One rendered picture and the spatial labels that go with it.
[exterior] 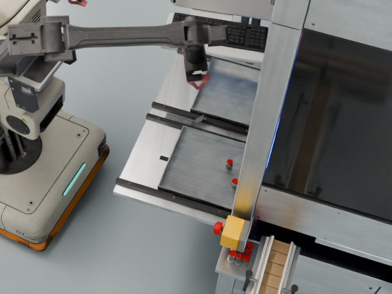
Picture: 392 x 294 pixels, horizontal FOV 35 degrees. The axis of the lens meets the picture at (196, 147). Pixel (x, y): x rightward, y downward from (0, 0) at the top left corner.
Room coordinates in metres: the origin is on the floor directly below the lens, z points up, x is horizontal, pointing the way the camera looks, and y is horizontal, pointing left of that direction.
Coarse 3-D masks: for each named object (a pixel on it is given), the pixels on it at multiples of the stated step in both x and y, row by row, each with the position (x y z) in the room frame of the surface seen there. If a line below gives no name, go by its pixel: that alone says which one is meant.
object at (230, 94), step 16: (224, 64) 1.59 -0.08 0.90; (208, 80) 1.52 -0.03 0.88; (224, 80) 1.52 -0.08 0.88; (240, 80) 1.53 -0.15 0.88; (256, 80) 1.54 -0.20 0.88; (208, 96) 1.44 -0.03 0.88; (224, 96) 1.45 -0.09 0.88; (240, 96) 1.45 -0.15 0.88; (192, 112) 1.35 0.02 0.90; (208, 112) 1.37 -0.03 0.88; (224, 112) 1.37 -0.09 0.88; (240, 112) 1.38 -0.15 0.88
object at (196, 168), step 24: (192, 144) 1.22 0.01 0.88; (216, 144) 1.23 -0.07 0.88; (240, 144) 1.22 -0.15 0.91; (168, 168) 1.11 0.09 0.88; (192, 168) 1.12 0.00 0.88; (216, 168) 1.13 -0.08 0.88; (240, 168) 1.14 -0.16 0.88; (168, 192) 1.01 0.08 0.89; (192, 192) 1.03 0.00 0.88; (216, 192) 1.04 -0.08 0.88
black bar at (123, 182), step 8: (120, 184) 1.03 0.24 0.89; (128, 184) 1.03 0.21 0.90; (136, 184) 1.03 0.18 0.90; (144, 192) 1.01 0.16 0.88; (152, 192) 1.01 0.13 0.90; (160, 192) 1.01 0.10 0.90; (168, 200) 0.99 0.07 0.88; (176, 200) 0.99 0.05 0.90; (184, 200) 0.99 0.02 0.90; (200, 208) 0.97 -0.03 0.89; (208, 208) 0.97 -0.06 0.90; (216, 208) 0.97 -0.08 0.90; (224, 216) 0.95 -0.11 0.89
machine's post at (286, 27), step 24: (288, 0) 0.89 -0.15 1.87; (288, 24) 0.89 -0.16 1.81; (288, 48) 0.89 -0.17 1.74; (264, 72) 0.90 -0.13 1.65; (288, 72) 0.88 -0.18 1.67; (264, 96) 0.89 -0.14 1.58; (264, 120) 0.89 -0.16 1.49; (264, 144) 0.89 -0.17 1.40; (264, 168) 0.88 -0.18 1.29; (240, 192) 0.89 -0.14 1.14; (240, 216) 0.89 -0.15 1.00; (216, 288) 0.90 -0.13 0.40
